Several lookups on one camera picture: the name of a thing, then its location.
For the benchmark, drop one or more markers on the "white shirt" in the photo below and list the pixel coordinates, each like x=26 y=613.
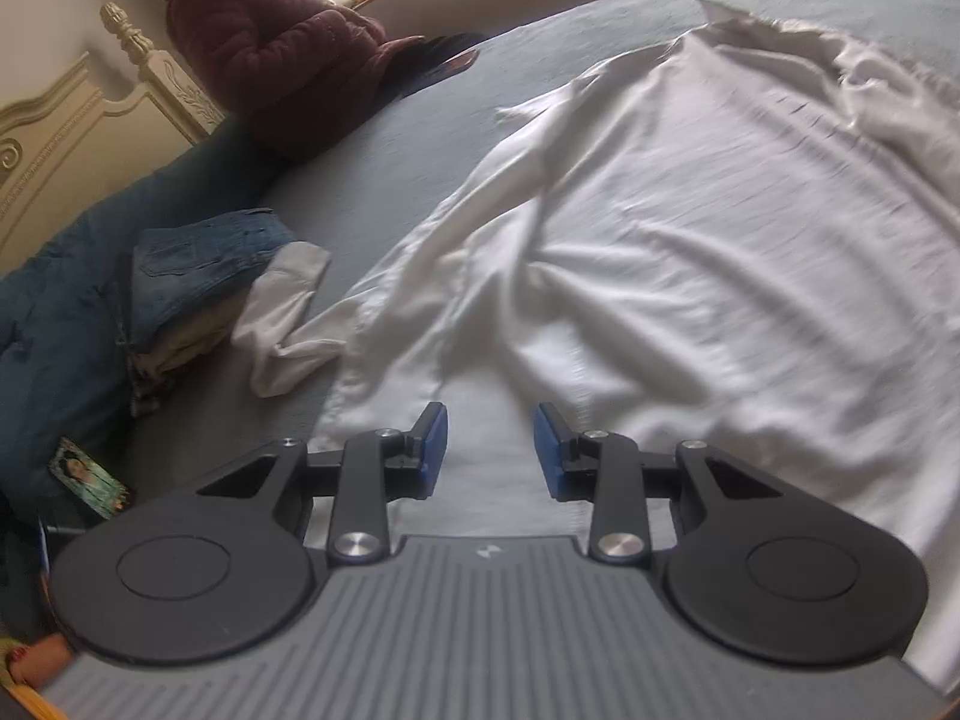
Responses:
x=675 y=277

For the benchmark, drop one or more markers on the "teal duvet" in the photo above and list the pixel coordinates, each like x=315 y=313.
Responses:
x=67 y=315

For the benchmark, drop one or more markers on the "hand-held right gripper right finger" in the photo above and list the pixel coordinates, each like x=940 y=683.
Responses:
x=547 y=457

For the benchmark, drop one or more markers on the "folded blue jeans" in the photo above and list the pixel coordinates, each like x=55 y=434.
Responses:
x=202 y=255

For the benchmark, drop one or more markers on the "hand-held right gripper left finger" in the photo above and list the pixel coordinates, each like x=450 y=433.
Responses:
x=435 y=450

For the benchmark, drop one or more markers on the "folded beige pants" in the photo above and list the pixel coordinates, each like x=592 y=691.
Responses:
x=187 y=337

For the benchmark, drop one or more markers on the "black smartphone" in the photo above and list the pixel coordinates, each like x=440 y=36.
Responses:
x=90 y=476

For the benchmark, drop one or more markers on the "cream carved headboard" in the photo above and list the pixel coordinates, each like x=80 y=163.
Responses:
x=60 y=135

